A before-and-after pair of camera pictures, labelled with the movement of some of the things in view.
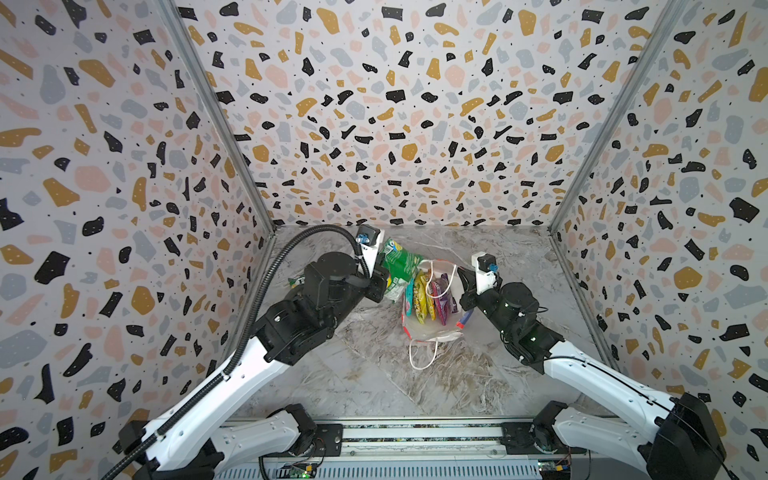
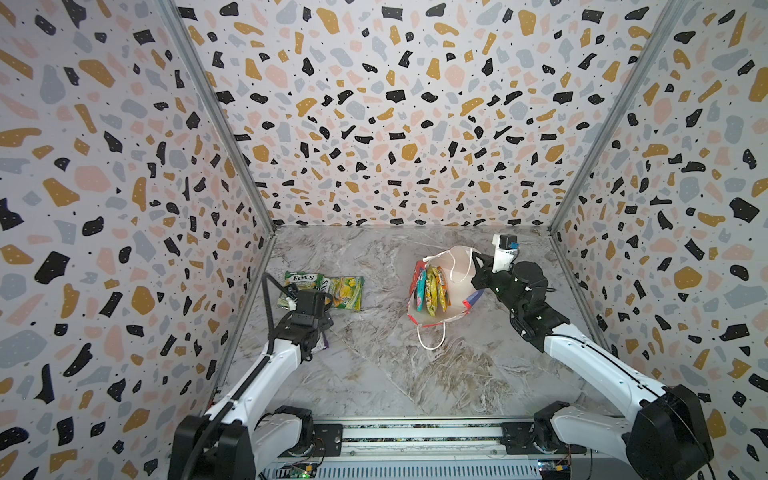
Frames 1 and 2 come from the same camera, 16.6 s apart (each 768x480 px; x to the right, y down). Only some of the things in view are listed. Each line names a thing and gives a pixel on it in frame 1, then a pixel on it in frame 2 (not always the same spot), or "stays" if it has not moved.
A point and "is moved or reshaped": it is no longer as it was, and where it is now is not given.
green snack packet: [399, 266] is moved or reshaped
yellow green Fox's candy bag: [297, 281] is moved or reshaped
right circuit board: [554, 469] stays
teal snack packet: [409, 297] → [421, 292]
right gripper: [472, 291] → [488, 274]
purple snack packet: [443, 296] → [320, 345]
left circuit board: [298, 470] stays
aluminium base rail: [414, 449] stays
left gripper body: [376, 287] → [323, 322]
